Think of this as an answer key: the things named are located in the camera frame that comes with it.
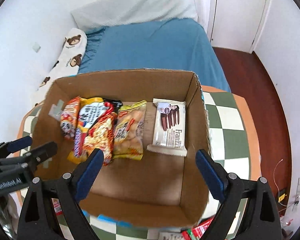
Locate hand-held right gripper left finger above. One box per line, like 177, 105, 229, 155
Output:
17, 148, 105, 240

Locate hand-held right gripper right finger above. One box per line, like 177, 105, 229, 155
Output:
195, 149, 283, 240

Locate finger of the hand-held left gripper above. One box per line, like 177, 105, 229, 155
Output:
0, 141, 58, 173
0, 136, 33, 159

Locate printed cardboard box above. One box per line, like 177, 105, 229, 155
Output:
31, 68, 213, 228

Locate yellow packet with red label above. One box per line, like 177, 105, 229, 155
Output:
67, 98, 95, 165

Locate clear plastic bag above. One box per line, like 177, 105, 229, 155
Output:
0, 197, 20, 240

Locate small orange snack packet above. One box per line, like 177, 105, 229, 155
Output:
60, 96, 81, 140

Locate black orange noodle packet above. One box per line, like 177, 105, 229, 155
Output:
76, 97, 123, 167

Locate small red packet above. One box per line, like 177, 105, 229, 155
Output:
52, 199, 63, 215

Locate red snack packet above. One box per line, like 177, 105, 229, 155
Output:
181, 217, 214, 240

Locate yellow cracker packet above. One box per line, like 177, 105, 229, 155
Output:
112, 100, 147, 161

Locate green white checkered mat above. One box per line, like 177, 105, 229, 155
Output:
16, 85, 262, 240

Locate white chocolate wafer packet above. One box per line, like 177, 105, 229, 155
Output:
146, 98, 188, 157

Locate white snack packet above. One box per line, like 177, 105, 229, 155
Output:
159, 231, 183, 240

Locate bear print pillow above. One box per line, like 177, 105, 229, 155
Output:
30, 27, 88, 108

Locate bed with blue sheet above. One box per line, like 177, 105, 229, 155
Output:
77, 17, 232, 93

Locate white door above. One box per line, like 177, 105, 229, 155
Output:
207, 0, 270, 53

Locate white blanket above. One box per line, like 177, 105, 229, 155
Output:
70, 0, 203, 32

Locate thin loose wires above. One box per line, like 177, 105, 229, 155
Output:
274, 159, 290, 205

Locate white wall socket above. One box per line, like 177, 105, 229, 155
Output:
292, 177, 300, 212

